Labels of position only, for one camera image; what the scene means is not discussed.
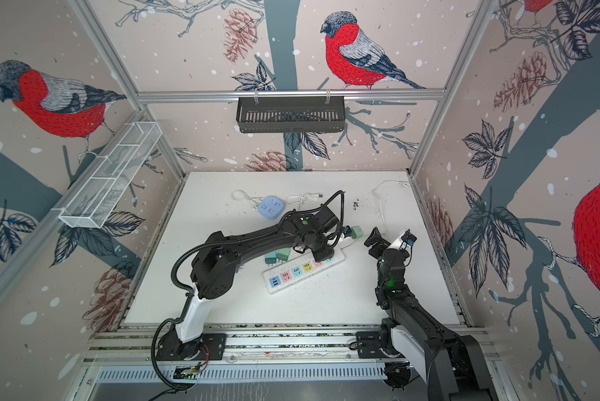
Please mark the white colourful power strip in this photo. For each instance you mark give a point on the white colourful power strip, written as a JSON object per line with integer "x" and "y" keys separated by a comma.
{"x": 298, "y": 270}

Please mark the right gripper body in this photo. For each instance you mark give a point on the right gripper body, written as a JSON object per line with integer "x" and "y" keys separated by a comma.
{"x": 385, "y": 253}

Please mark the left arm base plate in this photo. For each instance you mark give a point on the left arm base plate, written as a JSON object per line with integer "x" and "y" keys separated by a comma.
{"x": 208, "y": 347}

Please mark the teal plug adapter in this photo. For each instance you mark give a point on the teal plug adapter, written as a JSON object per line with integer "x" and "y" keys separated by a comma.
{"x": 271, "y": 258}

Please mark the green plug adapter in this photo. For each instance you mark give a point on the green plug adapter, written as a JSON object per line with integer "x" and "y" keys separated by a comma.
{"x": 356, "y": 232}
{"x": 283, "y": 255}

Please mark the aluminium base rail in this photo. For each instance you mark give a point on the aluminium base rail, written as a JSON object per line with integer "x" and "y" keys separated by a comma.
{"x": 245, "y": 343}

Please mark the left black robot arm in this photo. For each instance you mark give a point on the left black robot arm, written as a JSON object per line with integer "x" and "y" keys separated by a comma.
{"x": 207, "y": 271}

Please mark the blue square power socket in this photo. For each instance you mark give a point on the blue square power socket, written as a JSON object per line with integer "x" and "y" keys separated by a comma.
{"x": 271, "y": 207}

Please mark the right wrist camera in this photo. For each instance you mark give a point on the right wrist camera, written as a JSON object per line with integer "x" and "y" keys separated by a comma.
{"x": 397, "y": 244}

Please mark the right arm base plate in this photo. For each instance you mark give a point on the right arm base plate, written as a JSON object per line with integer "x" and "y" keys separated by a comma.
{"x": 373, "y": 345}

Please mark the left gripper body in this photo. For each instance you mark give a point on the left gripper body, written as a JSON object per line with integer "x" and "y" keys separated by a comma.
{"x": 322, "y": 248}

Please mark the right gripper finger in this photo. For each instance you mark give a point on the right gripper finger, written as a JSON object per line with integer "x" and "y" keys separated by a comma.
{"x": 408, "y": 239}
{"x": 376, "y": 244}

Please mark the white wire mesh shelf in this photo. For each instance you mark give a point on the white wire mesh shelf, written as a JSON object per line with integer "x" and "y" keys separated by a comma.
{"x": 97, "y": 198}

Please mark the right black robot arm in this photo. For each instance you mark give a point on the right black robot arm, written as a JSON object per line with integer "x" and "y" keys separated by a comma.
{"x": 452, "y": 365}

